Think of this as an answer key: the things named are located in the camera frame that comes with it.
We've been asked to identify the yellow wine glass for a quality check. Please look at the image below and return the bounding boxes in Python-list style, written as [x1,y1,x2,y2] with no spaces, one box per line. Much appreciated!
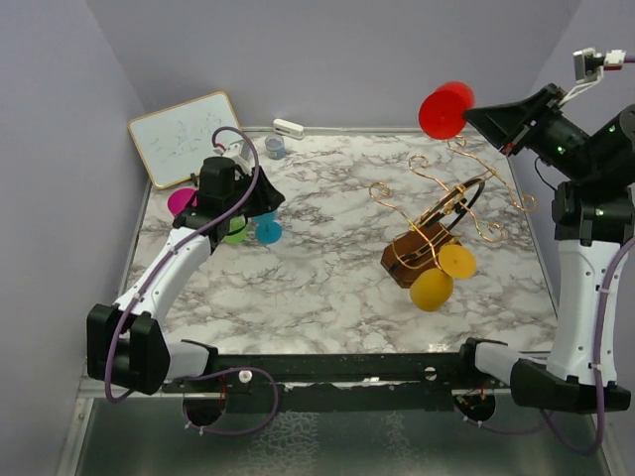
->
[409,244,476,312]

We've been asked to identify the white whiteboard eraser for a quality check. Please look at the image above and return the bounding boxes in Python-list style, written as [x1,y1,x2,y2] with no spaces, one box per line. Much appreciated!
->
[272,118,305,140]

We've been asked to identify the small whiteboard with wooden frame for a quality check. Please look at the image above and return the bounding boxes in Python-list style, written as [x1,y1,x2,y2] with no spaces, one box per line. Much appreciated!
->
[127,91,240,189]

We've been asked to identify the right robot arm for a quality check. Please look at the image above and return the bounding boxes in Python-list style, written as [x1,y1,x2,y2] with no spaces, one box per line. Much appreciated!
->
[455,84,634,414]

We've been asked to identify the red wine glass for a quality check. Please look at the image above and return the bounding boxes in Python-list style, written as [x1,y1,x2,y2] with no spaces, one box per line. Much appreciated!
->
[418,81,474,140]

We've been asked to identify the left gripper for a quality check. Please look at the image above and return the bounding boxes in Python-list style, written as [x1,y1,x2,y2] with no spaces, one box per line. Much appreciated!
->
[225,166,286,218]

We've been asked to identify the green wine glass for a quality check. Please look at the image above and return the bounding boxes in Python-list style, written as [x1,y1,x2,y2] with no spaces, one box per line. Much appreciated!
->
[223,216,248,244]

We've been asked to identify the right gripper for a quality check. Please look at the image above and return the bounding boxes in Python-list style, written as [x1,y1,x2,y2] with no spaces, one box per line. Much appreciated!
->
[463,82,598,180]

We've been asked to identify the blue wine glass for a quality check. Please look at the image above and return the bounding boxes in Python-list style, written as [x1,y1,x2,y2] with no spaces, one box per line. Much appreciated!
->
[253,210,283,245]

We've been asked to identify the gold wire wine glass rack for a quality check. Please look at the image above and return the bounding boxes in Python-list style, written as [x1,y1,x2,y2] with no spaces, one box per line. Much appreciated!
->
[368,136,537,289]

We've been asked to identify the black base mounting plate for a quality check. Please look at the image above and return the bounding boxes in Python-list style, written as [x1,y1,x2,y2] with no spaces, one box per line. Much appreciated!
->
[163,352,506,414]

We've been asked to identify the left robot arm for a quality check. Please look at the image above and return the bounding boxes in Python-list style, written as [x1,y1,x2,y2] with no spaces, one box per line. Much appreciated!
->
[86,157,285,395]

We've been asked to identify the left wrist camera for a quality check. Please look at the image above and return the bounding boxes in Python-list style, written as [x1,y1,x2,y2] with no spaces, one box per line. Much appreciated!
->
[214,140,253,174]

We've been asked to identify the magenta wine glass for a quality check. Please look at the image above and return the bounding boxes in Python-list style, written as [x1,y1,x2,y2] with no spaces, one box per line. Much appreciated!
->
[167,187,197,217]

